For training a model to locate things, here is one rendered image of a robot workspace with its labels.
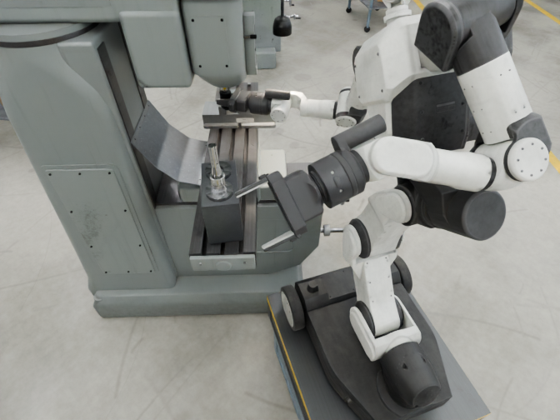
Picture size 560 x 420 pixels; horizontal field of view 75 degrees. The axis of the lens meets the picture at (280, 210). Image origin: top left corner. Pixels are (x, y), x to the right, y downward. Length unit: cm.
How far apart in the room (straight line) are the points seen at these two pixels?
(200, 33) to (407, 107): 75
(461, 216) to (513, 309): 184
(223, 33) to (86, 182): 82
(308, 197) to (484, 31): 41
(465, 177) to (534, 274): 219
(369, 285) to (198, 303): 110
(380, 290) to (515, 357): 122
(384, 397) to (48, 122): 155
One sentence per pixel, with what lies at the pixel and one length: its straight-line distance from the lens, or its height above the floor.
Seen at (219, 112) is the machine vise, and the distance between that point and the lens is 180.
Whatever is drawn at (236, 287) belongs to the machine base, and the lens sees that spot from 212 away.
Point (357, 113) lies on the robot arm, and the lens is 136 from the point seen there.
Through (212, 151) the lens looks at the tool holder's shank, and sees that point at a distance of 109.
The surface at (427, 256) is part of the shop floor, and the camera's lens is 267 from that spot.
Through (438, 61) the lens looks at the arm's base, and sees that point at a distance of 80.
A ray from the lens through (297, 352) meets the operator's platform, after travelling 173.
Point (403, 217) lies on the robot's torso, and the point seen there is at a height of 132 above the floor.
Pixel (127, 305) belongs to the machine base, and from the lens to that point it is 229.
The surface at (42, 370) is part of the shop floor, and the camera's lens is 247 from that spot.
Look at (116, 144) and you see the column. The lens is 155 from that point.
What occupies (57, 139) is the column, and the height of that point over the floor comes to 119.
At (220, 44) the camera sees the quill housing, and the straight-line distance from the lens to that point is 136.
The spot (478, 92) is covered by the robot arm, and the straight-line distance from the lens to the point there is 79.
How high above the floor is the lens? 200
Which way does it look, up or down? 47 degrees down
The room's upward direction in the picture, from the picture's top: straight up
